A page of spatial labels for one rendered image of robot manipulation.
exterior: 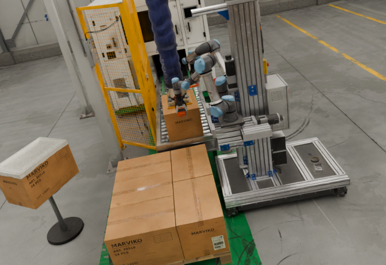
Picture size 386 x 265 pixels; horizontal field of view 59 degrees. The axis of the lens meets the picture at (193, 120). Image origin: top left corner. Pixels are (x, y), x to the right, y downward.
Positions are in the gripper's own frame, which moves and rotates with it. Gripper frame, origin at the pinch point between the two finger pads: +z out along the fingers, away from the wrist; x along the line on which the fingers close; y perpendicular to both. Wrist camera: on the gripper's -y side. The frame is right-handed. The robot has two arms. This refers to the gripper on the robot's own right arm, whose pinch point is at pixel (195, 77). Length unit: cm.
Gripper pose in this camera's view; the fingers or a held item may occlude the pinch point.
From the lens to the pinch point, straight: 429.2
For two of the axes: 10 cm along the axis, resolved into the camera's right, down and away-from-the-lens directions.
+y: 1.3, 4.3, -8.9
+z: 1.8, 8.8, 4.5
